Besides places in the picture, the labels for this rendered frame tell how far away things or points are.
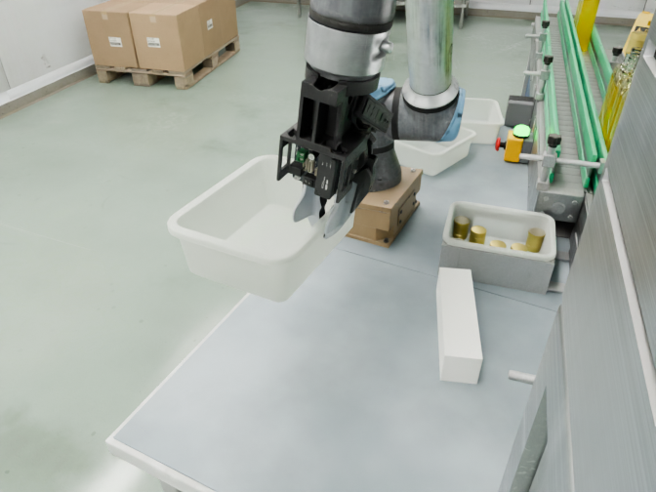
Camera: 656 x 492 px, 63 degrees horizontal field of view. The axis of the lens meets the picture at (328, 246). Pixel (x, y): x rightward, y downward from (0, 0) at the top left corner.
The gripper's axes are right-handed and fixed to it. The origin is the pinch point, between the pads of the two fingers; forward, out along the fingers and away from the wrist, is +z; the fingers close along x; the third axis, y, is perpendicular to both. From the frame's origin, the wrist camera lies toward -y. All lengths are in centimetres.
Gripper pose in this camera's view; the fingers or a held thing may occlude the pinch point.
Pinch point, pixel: (326, 224)
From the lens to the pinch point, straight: 64.9
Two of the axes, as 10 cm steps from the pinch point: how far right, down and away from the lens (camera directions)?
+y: -4.3, 5.3, -7.3
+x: 9.0, 3.6, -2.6
